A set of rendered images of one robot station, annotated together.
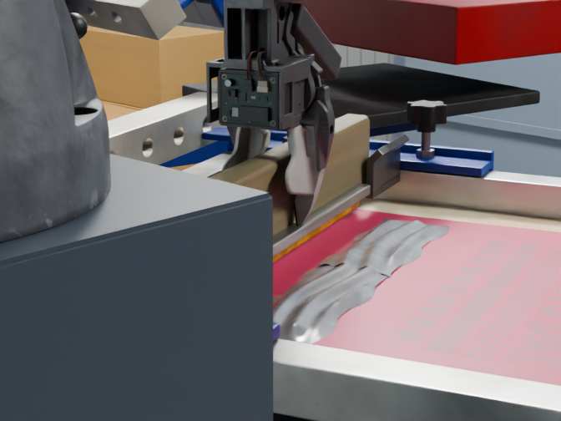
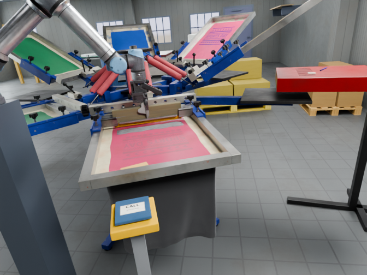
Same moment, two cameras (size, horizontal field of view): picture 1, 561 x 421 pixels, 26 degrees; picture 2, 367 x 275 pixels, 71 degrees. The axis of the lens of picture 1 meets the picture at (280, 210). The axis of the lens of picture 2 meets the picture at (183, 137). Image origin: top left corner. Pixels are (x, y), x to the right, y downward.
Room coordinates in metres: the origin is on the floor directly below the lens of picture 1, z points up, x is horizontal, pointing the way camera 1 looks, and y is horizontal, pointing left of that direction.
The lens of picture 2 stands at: (0.41, -1.24, 1.43)
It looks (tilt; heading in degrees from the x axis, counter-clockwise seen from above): 23 degrees down; 55
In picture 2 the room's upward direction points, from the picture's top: 5 degrees counter-clockwise
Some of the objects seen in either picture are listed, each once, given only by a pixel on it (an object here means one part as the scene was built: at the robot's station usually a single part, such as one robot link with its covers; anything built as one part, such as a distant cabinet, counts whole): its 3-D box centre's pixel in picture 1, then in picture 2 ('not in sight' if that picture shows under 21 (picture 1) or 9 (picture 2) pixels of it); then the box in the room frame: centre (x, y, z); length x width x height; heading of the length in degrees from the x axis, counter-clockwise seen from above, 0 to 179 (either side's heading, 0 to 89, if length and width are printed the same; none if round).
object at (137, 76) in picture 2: not in sight; (138, 75); (1.04, 0.01, 1.23); 0.08 x 0.08 x 0.05
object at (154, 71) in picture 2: not in sight; (151, 64); (5.44, 7.54, 0.37); 1.99 x 1.61 x 0.75; 46
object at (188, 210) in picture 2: not in sight; (166, 208); (0.85, -0.45, 0.74); 0.45 x 0.03 x 0.43; 155
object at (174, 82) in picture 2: not in sight; (139, 89); (1.41, 0.77, 0.99); 0.82 x 0.79 x 0.12; 65
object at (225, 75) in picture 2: not in sight; (194, 84); (2.08, 0.83, 0.91); 1.34 x 0.41 x 0.08; 5
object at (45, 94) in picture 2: not in sight; (77, 98); (1.02, 1.32, 0.91); 1.34 x 0.41 x 0.08; 125
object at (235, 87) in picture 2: not in sight; (229, 84); (4.00, 2.18, 0.42); 1.50 x 1.16 x 0.84; 134
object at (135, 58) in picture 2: not in sight; (135, 60); (1.04, 0.01, 1.31); 0.09 x 0.08 x 0.11; 159
